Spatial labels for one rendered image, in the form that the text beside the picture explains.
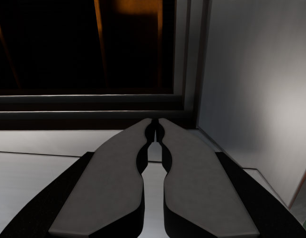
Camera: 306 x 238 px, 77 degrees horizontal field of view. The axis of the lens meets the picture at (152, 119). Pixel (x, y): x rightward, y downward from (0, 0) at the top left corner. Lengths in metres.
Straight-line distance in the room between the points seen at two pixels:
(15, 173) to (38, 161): 0.03
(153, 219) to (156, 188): 0.04
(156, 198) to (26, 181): 0.11
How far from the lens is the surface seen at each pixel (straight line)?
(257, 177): 0.18
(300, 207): 0.60
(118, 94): 0.17
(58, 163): 0.17
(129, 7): 0.30
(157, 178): 0.17
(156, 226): 0.22
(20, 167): 0.19
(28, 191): 0.21
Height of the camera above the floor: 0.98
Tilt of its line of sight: 62 degrees down
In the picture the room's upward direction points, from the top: 178 degrees counter-clockwise
